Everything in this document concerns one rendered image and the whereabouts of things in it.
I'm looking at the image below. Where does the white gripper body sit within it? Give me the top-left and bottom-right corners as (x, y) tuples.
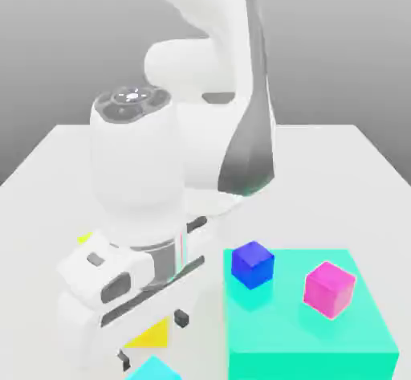
(57, 255), (206, 371)

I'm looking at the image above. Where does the small yellow cube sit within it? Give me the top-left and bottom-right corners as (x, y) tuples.
(123, 317), (170, 349)

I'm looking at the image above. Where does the small blue cube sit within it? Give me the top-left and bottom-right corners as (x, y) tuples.
(230, 240), (276, 291)

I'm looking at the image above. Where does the small magenta cube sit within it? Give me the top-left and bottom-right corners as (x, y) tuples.
(303, 260), (357, 321)

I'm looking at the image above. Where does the large teal box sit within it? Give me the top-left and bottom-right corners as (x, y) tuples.
(222, 247), (401, 380)

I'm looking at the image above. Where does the small cyan cube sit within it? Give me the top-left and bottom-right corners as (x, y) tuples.
(124, 354), (183, 380)

